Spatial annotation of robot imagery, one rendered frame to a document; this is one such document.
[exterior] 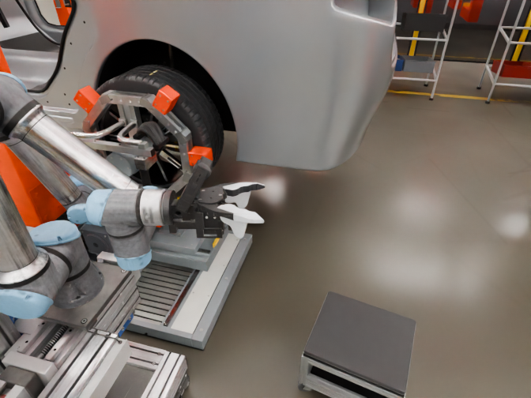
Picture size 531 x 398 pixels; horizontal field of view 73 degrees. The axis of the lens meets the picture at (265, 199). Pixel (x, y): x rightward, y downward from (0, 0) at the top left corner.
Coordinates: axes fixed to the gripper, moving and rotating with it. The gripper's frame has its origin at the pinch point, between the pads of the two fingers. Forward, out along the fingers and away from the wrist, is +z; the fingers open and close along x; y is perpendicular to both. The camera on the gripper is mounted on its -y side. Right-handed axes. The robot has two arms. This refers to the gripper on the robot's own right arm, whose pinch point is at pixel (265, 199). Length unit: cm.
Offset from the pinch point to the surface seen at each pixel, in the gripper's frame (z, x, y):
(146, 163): -49, -72, 21
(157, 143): -45, -79, 15
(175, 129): -40, -91, 12
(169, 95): -41, -90, -2
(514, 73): 302, -401, 31
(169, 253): -58, -112, 95
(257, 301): -5, -91, 112
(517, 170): 225, -237, 92
